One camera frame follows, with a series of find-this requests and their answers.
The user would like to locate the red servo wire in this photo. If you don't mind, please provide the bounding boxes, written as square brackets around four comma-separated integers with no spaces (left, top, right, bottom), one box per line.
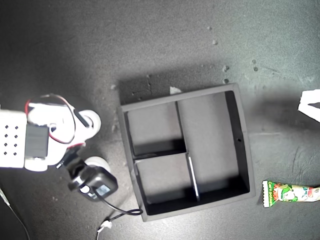
[24,94,77,145]

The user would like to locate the small white connector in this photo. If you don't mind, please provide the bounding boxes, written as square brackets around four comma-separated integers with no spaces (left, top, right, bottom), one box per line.
[96,219,113,233]

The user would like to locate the black camera cable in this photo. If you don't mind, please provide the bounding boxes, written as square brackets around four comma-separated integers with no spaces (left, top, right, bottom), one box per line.
[93,193,144,222]

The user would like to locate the thin white wire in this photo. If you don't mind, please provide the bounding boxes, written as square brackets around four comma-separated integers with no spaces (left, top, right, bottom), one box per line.
[0,187,31,240]

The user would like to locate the snack bar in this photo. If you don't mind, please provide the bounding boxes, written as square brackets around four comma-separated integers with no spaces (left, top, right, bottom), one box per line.
[261,179,320,209]

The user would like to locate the black tray with wells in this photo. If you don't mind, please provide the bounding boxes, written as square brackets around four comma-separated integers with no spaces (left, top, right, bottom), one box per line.
[116,82,257,223]

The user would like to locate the black camera box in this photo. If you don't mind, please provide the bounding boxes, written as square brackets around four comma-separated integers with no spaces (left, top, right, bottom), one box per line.
[58,146,119,202]

